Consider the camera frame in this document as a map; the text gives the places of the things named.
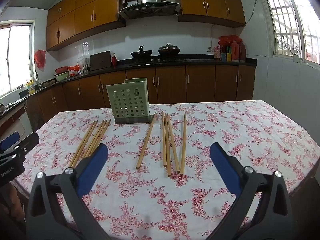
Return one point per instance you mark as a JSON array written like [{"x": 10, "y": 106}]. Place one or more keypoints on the orange plastic bag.
[{"x": 74, "y": 68}]

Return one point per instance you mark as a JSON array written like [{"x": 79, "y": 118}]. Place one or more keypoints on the black wok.
[{"x": 141, "y": 53}]

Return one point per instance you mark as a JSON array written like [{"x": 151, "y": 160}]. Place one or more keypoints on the dark cutting board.
[{"x": 100, "y": 60}]

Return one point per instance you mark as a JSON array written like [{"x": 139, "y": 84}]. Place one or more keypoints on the pale green basin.
[{"x": 62, "y": 76}]

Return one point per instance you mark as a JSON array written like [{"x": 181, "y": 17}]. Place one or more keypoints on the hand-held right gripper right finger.
[{"x": 225, "y": 171}]

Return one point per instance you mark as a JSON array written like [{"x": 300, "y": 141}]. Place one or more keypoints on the red plastic bag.
[
  {"x": 230, "y": 40},
  {"x": 40, "y": 58}
]

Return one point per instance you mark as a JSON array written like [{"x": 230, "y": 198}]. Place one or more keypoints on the kitchen faucet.
[{"x": 37, "y": 80}]

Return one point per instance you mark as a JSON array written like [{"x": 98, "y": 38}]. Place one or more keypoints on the red basin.
[{"x": 61, "y": 70}]

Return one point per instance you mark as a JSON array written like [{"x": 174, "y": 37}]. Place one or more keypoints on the black kitchen countertop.
[{"x": 195, "y": 61}]

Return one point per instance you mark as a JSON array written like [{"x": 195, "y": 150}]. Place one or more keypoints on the red floral tablecloth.
[{"x": 200, "y": 135}]

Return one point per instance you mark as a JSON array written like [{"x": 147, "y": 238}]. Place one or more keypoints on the dark pot with lid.
[{"x": 168, "y": 50}]

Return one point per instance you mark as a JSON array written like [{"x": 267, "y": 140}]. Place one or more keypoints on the small red bottle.
[{"x": 114, "y": 60}]

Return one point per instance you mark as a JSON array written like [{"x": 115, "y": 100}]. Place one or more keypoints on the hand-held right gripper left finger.
[{"x": 92, "y": 172}]

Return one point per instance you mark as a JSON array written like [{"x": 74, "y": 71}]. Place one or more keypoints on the steel cup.
[{"x": 85, "y": 68}]

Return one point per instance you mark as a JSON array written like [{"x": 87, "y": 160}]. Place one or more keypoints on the green perforated utensil holder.
[{"x": 127, "y": 97}]

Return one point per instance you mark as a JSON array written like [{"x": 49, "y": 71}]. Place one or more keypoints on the large red bottle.
[{"x": 235, "y": 52}]

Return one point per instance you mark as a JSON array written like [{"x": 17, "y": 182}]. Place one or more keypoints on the dark sauce bottle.
[{"x": 242, "y": 52}]

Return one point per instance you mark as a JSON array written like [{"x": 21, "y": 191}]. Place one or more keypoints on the wooden base cabinets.
[{"x": 200, "y": 82}]

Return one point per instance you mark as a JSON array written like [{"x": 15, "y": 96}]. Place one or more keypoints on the steel range hood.
[{"x": 147, "y": 5}]

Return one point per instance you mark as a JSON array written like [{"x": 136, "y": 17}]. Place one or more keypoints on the white plastic bag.
[{"x": 82, "y": 60}]

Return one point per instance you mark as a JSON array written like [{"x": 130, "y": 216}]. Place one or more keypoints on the barred window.
[{"x": 287, "y": 17}]

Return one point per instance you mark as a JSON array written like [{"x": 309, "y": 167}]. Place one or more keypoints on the yellow detergent bottle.
[{"x": 31, "y": 87}]

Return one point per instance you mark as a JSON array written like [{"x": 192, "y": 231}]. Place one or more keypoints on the wooden wall cabinet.
[
  {"x": 82, "y": 17},
  {"x": 212, "y": 2}
]

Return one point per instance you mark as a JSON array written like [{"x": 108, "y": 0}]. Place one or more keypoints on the sliding window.
[{"x": 17, "y": 55}]

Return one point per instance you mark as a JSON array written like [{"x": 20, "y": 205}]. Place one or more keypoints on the gas stove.
[{"x": 155, "y": 60}]

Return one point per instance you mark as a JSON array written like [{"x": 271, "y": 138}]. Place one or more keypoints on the wooden chopstick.
[
  {"x": 183, "y": 143},
  {"x": 173, "y": 143},
  {"x": 82, "y": 143},
  {"x": 167, "y": 145},
  {"x": 146, "y": 141},
  {"x": 102, "y": 135},
  {"x": 96, "y": 135},
  {"x": 85, "y": 143},
  {"x": 164, "y": 140},
  {"x": 99, "y": 135}
]

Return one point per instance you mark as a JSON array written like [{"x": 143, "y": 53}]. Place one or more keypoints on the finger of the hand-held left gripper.
[
  {"x": 9, "y": 141},
  {"x": 26, "y": 143}
]

